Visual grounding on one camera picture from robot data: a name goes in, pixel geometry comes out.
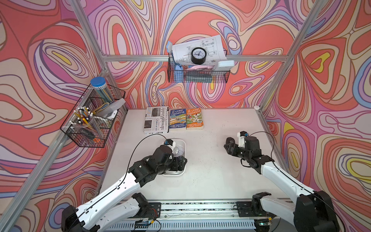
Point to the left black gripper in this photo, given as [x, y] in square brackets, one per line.
[181, 166]

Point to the folded newspaper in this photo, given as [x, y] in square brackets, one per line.
[157, 120]

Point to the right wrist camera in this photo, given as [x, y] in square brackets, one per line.
[241, 138]

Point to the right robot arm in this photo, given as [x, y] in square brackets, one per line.
[308, 211]

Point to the white box in basket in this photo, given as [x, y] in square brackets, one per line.
[224, 65]

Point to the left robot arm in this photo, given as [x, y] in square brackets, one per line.
[123, 199]

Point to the orange treehouse book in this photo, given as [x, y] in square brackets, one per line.
[194, 119]

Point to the blue treehouse book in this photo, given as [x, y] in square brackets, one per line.
[177, 119]

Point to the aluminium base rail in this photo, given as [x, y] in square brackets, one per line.
[186, 216]

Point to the clear cup of pens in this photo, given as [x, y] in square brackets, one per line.
[83, 122]

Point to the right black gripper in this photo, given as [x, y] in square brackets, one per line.
[233, 149]

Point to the pink notepad in basket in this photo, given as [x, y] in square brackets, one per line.
[200, 67]

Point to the blue lid pencil jar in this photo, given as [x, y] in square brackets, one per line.
[101, 87]

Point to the black wire wall basket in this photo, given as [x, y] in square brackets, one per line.
[177, 73]

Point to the black round clock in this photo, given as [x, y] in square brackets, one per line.
[198, 56]

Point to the white paper sheet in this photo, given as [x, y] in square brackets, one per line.
[207, 51]

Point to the black wire side basket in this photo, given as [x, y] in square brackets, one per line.
[93, 102]

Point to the white mouse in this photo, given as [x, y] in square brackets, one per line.
[178, 151]

